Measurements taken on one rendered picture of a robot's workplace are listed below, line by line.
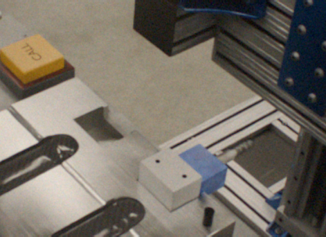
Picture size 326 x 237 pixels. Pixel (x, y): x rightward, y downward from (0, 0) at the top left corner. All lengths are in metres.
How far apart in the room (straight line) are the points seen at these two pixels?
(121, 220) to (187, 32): 0.51
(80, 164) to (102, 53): 1.62
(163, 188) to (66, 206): 0.09
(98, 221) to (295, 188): 0.74
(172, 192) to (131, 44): 1.73
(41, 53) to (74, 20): 1.52
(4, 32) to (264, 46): 0.37
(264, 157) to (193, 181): 1.08
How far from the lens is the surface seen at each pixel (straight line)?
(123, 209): 0.79
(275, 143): 1.90
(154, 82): 2.35
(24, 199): 0.80
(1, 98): 1.05
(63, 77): 1.05
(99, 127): 0.91
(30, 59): 1.04
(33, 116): 0.88
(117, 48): 2.47
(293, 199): 1.50
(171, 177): 0.79
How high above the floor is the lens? 1.47
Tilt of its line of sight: 42 degrees down
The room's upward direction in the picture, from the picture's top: 4 degrees clockwise
